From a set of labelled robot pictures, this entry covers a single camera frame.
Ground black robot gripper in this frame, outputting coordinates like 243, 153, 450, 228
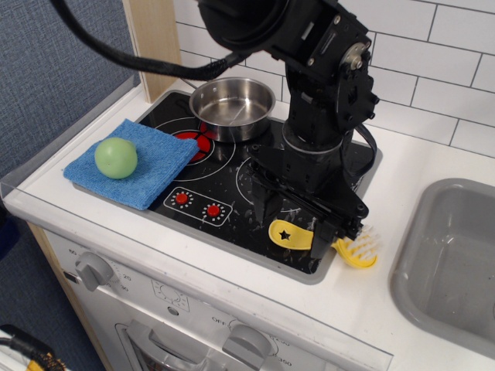
248, 145, 369, 259

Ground yellow dish brush white bristles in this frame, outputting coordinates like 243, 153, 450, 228
268, 220, 380, 269

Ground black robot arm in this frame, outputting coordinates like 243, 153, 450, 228
198, 1, 378, 259

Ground black toy stove top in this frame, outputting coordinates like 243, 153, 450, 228
139, 90, 336, 284

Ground small steel pot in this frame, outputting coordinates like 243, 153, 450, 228
189, 77, 276, 144

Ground grey right oven knob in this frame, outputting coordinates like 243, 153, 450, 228
222, 325, 273, 370

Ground grey oven knob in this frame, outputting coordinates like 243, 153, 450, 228
75, 252, 114, 292
222, 325, 273, 370

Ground grey plastic sink basin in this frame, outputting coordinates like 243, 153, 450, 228
391, 179, 494, 358

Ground green ball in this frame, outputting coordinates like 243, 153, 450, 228
94, 137, 138, 179

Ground white toy oven door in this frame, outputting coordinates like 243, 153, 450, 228
114, 318, 322, 371

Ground grey left oven knob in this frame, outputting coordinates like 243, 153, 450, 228
75, 252, 114, 292

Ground yellow and black object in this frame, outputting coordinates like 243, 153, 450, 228
1, 325, 68, 371

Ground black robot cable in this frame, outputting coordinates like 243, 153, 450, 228
49, 0, 248, 82

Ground wooden vertical post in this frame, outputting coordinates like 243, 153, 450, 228
121, 0, 183, 104

